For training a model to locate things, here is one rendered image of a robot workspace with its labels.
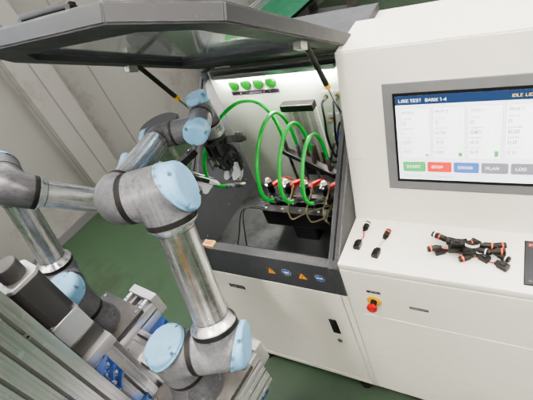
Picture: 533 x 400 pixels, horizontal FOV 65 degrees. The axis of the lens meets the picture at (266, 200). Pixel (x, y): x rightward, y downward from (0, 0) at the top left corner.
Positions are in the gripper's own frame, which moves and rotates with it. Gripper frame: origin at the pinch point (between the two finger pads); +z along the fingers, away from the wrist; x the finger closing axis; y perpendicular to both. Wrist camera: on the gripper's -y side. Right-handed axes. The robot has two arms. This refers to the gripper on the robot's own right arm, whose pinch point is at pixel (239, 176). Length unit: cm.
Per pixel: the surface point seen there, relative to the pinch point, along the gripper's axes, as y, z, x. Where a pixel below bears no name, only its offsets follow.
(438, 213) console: -9, 21, 65
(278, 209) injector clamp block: -8.4, 25.1, 4.0
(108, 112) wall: -141, 54, -256
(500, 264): 6, 23, 84
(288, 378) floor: 21, 123, -10
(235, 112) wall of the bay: -40.4, -1.6, -23.6
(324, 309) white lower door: 14, 56, 24
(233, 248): 12.0, 28.1, -8.4
